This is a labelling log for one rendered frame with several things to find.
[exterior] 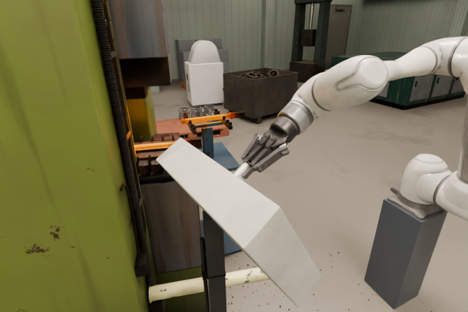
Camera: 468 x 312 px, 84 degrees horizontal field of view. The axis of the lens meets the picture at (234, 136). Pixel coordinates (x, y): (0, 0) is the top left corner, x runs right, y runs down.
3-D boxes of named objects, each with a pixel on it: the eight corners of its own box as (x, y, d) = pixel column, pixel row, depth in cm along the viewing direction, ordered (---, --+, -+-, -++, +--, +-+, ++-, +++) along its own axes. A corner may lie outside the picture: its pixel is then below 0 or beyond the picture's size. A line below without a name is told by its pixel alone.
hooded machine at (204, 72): (216, 99, 587) (214, 39, 540) (225, 105, 538) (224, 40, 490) (184, 102, 562) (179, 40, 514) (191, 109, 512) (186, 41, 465)
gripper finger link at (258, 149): (271, 134, 73) (268, 132, 74) (244, 161, 70) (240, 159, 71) (276, 143, 75) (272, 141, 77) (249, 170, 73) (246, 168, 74)
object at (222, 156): (221, 144, 193) (221, 141, 193) (241, 169, 158) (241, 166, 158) (180, 150, 184) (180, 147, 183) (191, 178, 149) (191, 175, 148)
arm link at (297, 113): (292, 120, 83) (281, 132, 82) (284, 97, 78) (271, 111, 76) (316, 127, 76) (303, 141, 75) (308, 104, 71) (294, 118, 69)
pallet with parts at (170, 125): (214, 120, 451) (213, 102, 440) (231, 134, 386) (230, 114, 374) (147, 129, 412) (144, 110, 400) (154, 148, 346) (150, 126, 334)
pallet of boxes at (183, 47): (219, 81, 793) (217, 37, 747) (229, 86, 723) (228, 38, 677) (179, 84, 748) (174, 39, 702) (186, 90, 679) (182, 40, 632)
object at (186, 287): (271, 270, 99) (272, 260, 97) (276, 283, 94) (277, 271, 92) (152, 292, 92) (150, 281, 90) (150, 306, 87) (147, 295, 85)
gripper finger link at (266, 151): (278, 143, 75) (281, 145, 74) (252, 172, 72) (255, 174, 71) (274, 134, 72) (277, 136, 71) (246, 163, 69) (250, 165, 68)
